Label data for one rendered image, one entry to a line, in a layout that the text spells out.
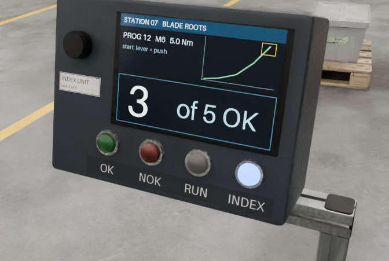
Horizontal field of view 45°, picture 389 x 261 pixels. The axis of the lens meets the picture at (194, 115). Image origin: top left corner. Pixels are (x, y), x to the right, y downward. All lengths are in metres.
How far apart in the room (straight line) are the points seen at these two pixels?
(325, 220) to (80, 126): 0.27
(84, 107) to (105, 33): 0.08
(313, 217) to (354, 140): 2.38
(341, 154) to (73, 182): 1.46
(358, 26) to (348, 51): 0.21
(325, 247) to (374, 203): 1.86
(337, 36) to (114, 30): 3.21
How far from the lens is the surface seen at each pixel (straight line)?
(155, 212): 2.20
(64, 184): 2.47
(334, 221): 0.50
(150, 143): 0.45
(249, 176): 0.42
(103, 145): 0.48
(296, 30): 0.40
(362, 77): 3.59
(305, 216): 0.52
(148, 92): 0.45
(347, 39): 3.63
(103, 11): 0.47
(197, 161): 0.43
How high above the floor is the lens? 1.35
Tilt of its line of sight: 26 degrees down
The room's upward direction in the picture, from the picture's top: 1 degrees counter-clockwise
